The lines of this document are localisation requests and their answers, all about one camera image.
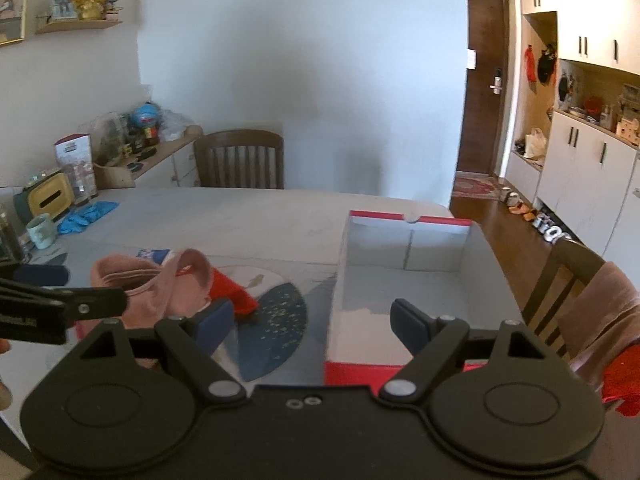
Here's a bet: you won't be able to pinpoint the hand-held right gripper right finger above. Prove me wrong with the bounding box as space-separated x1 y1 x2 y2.
378 298 551 403

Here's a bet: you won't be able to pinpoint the blue white tissue pack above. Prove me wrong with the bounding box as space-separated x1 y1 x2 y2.
136 247 194 277

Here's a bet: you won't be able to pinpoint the pale green mug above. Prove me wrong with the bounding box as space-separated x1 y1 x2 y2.
26 213 56 251

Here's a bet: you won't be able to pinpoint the red white paper carton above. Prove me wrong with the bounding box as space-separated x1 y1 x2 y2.
54 132 93 169

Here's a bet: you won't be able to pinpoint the white sideboard with wooden top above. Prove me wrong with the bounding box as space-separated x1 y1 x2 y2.
95 126 204 191

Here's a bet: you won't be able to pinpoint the wooden slat-back chair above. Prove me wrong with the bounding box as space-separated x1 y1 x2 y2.
193 130 285 190

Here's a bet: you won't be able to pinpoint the wooden storage box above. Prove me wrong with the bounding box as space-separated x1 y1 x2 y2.
92 159 136 191

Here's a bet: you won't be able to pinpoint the clear glass cup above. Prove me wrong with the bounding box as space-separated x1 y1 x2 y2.
71 162 99 200

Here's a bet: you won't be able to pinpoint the person's left hand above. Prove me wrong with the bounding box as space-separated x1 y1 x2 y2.
0 338 14 411

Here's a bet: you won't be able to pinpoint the red hanging ornament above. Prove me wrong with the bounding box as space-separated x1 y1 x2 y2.
523 45 539 84

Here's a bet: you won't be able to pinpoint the framed wall picture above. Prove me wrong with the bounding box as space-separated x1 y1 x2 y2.
0 0 29 47

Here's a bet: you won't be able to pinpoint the wooden toy house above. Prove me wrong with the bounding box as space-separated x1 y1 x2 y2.
616 117 640 149

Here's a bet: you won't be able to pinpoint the glass pitcher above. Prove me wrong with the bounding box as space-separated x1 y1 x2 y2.
0 204 32 264

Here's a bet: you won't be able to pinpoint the white tall shoe cabinet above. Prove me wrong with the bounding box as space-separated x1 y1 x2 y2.
536 110 640 261

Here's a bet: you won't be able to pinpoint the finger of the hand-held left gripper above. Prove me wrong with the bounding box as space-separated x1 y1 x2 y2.
0 286 129 322
0 263 71 293

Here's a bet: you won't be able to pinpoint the white black shoes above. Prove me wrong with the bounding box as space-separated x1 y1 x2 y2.
532 211 572 245

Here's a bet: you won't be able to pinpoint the white upper wall cabinets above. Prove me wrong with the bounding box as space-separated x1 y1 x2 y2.
519 0 640 72

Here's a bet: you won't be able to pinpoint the yellow green tissue box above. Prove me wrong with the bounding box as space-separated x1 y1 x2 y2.
13 172 77 224

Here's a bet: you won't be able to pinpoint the low white bench cabinet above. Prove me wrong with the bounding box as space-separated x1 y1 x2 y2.
506 151 544 192

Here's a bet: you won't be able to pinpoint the brown wooden door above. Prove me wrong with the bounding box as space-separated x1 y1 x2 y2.
452 0 514 177

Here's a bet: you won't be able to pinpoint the wooden chair with towel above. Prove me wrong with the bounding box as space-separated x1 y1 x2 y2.
520 237 609 362

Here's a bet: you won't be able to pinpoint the blue round tin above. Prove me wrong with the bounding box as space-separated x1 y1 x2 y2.
130 102 161 132

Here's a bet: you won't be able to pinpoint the wooden wall shelf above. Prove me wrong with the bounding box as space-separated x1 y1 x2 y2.
34 19 124 36

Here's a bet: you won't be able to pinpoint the pink towel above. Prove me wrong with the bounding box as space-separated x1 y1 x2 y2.
554 261 640 392

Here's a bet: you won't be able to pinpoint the green plant in jar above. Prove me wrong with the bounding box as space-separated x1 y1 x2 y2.
94 112 129 166

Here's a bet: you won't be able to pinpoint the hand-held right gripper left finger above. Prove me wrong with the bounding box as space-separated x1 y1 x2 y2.
75 299 249 403

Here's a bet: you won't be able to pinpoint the clear plastic bag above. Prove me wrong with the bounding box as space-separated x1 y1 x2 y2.
159 109 197 142

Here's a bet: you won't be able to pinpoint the red white cardboard box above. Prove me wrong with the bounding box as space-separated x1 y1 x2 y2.
324 210 527 388

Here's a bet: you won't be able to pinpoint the patterned door rug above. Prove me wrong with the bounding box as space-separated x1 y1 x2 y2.
452 172 502 201

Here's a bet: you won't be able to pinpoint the white bag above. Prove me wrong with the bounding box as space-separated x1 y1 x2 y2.
524 127 549 162

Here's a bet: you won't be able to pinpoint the blue disposable glove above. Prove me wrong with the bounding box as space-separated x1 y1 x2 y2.
57 212 95 236
79 201 121 222

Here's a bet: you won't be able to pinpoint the pale pink garment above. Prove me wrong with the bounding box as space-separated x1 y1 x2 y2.
77 248 217 363

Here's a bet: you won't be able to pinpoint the red cloth on chair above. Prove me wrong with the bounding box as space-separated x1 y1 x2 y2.
601 344 640 418

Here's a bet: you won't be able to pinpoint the dark sauce bottles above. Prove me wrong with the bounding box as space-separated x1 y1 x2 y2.
126 127 162 155

